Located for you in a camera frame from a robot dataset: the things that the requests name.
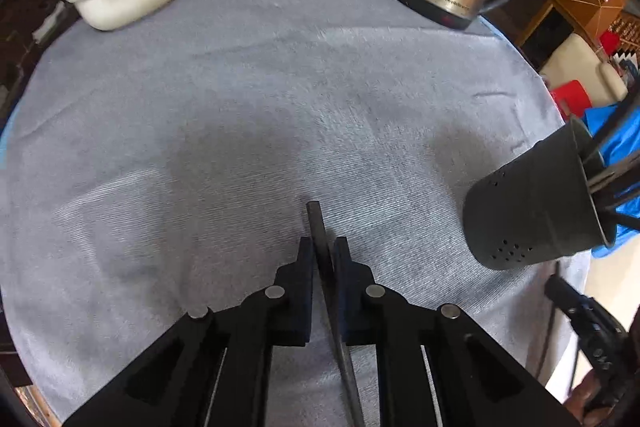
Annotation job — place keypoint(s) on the beige chair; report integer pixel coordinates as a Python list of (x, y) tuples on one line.
[(585, 67)]

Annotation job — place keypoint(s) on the grey table cloth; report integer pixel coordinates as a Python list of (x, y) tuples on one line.
[(200, 107)]

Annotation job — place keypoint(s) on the red plastic stool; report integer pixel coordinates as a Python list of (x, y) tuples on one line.
[(570, 94)]

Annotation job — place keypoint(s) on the grey perforated utensil holder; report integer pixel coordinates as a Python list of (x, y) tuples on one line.
[(530, 207)]

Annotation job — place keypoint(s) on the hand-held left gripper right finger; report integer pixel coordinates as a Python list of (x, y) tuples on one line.
[(342, 297)]

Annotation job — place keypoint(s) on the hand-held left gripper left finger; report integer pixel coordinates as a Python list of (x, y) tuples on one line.
[(306, 297)]

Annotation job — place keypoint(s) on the person's right hand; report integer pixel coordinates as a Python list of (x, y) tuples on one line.
[(582, 399)]

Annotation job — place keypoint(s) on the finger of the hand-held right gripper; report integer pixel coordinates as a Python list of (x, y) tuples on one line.
[(562, 294)]

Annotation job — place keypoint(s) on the dark carved wooden furniture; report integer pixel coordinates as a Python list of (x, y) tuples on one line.
[(20, 32)]

